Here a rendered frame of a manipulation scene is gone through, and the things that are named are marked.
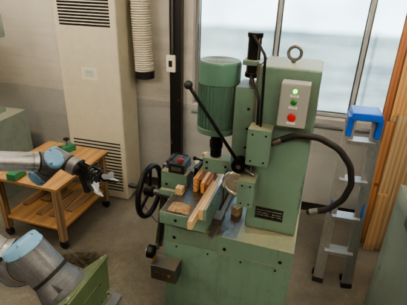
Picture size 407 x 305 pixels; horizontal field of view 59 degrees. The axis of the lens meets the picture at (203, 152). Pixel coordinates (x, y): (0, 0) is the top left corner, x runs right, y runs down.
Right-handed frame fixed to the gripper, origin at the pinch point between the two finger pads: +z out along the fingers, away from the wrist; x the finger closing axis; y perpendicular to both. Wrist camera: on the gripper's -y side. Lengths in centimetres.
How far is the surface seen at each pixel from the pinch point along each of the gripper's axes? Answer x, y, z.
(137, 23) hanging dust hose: 120, 46, -64
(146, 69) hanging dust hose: 121, 17, -47
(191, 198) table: -2.2, 20.3, 38.2
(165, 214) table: -16.1, 16.8, 32.0
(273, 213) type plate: 0, 32, 73
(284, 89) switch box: -6, 85, 52
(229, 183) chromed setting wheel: -3, 37, 50
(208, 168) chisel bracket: 7, 33, 38
